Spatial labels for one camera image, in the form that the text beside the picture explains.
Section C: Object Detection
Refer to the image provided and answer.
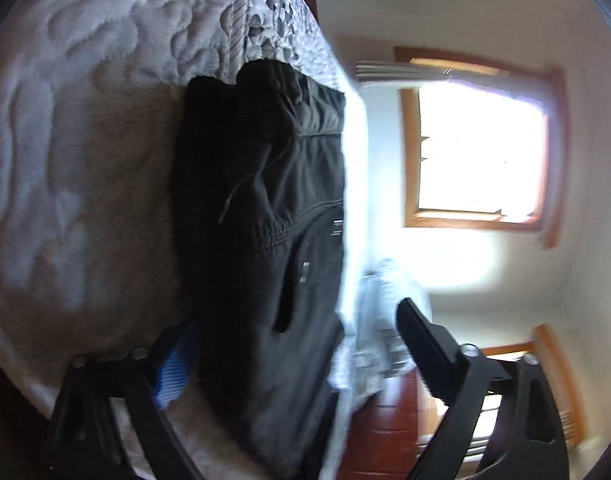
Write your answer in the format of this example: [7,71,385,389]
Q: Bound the black pants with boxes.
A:
[170,60,345,479]

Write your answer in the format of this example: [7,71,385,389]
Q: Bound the dark wooden headboard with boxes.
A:
[337,370,438,480]

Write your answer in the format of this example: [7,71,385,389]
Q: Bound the grey folded duvet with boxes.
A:
[341,259,432,411]

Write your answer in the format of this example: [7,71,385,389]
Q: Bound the wooden framed window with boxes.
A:
[394,47,570,249]

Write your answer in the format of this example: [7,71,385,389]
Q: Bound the grey quilted bedspread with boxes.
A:
[0,0,368,479]

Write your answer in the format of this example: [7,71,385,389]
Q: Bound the grey curtain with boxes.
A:
[355,61,452,84]

